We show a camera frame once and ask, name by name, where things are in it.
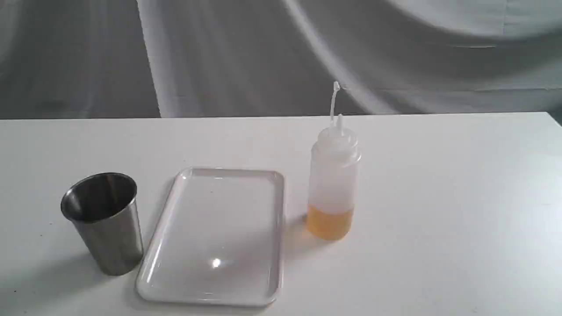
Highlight grey backdrop cloth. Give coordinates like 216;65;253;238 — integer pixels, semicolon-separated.
1;0;561;120

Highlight white plastic tray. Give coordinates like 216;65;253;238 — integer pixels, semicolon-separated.
135;167;285;308

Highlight stainless steel cup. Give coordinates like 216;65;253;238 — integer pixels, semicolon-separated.
60;172;143;276

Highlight translucent squeeze bottle amber liquid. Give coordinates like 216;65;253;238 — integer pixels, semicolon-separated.
306;81;361;241

